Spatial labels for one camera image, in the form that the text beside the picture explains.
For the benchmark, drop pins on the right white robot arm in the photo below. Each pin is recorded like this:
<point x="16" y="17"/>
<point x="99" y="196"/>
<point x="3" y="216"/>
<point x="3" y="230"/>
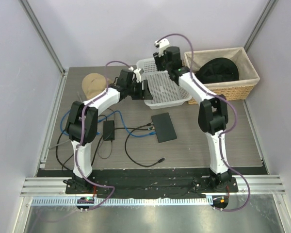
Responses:
<point x="212" y="116"/>

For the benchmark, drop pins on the black power adapter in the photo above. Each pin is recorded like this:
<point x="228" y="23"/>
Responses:
<point x="108" y="130"/>

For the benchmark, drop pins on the black cap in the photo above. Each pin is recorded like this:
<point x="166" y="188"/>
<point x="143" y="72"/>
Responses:
<point x="218" y="70"/>

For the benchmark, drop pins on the beige cap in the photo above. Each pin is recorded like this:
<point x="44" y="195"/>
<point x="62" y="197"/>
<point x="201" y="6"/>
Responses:
<point x="93" y="84"/>

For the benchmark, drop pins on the aluminium rail frame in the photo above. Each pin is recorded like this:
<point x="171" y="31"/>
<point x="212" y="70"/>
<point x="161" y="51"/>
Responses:
<point x="52" y="191"/>

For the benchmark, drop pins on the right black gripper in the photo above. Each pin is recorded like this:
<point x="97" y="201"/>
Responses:
<point x="157" y="59"/>

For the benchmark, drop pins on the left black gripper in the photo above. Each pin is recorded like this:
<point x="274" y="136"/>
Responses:
<point x="145" y="93"/>

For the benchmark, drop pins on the wicker basket with liner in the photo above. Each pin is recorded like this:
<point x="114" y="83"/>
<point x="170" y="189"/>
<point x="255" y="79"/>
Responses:
<point x="237" y="90"/>

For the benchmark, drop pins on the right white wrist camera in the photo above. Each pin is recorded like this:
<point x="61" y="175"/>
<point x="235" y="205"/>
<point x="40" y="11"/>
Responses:
<point x="162" y="45"/>

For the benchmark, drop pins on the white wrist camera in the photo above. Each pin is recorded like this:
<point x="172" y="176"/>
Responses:
<point x="138" y="73"/>
<point x="162" y="45"/>

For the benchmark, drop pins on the white plastic basket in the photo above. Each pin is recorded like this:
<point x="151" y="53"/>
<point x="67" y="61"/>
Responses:
<point x="164" y="91"/>

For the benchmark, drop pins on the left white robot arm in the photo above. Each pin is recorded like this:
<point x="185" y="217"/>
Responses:
<point x="82" y="121"/>

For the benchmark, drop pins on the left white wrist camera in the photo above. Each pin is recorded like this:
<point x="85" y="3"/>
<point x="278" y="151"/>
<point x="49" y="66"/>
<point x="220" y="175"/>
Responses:
<point x="138" y="73"/>

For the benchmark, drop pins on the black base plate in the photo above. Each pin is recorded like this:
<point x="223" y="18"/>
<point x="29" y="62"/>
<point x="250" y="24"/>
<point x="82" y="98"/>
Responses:
<point x="152" y="183"/>

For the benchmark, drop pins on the black network switch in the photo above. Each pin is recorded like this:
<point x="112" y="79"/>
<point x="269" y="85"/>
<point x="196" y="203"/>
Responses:
<point x="164" y="127"/>

